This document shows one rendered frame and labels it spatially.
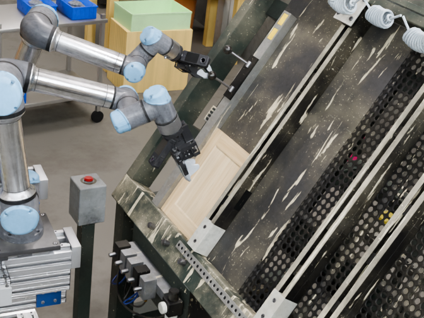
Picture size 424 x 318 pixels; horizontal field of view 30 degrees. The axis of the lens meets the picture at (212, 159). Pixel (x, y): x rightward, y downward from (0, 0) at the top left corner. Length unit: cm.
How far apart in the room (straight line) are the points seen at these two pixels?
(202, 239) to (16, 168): 82
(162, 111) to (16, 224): 58
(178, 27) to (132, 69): 383
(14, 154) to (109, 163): 312
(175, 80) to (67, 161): 168
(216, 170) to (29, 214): 90
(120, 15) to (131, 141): 128
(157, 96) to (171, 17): 428
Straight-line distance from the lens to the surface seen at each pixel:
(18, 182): 250
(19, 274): 282
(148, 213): 327
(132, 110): 243
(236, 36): 340
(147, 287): 308
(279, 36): 322
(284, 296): 262
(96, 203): 336
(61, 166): 546
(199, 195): 314
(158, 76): 677
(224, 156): 312
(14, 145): 245
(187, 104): 340
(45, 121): 612
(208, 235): 296
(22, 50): 312
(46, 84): 251
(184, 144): 252
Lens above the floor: 254
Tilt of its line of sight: 26 degrees down
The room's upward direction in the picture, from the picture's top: 8 degrees clockwise
